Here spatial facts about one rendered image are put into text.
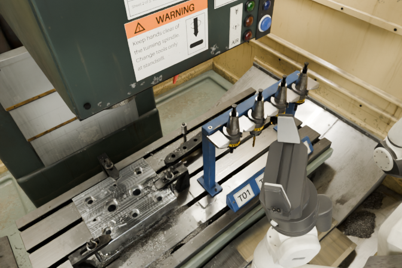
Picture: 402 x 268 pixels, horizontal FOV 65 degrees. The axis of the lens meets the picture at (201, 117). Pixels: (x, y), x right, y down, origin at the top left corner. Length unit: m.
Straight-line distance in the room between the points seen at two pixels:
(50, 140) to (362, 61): 1.32
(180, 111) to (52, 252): 1.12
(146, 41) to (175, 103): 1.56
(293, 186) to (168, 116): 1.58
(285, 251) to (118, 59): 0.43
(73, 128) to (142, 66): 0.90
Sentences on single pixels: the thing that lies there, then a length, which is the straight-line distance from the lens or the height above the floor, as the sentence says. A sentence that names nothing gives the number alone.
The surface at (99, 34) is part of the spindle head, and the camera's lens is 0.48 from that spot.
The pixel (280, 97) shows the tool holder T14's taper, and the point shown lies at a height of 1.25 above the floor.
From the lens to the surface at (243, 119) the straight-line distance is 1.05.
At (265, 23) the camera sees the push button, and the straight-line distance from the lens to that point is 0.69.
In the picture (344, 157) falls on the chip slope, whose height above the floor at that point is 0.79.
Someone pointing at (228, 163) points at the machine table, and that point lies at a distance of 1.33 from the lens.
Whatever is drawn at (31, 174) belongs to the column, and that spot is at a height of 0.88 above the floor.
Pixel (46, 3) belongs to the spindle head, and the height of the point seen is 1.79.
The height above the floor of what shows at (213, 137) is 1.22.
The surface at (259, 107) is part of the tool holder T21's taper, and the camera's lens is 1.02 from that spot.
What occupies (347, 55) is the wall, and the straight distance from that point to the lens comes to 1.52.
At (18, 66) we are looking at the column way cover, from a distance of 1.19.
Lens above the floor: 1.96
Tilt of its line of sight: 44 degrees down
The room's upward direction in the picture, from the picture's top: 2 degrees counter-clockwise
